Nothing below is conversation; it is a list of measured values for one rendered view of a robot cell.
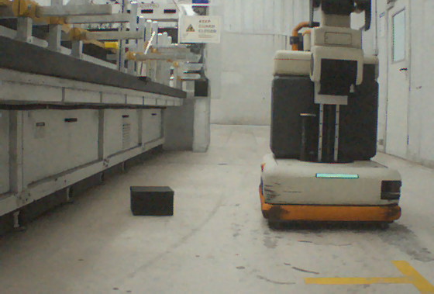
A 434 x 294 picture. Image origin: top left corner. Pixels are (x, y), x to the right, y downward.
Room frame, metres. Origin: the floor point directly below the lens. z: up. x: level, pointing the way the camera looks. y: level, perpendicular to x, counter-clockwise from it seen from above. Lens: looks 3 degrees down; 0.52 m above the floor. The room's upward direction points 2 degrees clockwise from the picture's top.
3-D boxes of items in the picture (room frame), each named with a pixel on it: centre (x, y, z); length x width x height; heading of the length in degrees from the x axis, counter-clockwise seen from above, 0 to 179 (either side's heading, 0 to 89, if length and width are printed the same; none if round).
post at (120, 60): (2.62, 0.56, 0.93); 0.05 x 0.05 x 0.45; 88
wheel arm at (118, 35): (1.92, 0.54, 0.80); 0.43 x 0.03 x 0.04; 88
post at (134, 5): (2.88, 0.55, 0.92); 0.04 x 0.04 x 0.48; 88
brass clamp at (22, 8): (1.41, 0.61, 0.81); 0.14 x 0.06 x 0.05; 178
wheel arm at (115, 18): (1.67, 0.55, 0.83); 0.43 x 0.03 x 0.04; 88
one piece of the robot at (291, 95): (2.42, -0.52, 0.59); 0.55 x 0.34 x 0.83; 87
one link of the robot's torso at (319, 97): (2.16, -0.57, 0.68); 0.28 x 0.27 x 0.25; 87
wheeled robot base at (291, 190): (2.32, -0.52, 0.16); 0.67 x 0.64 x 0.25; 177
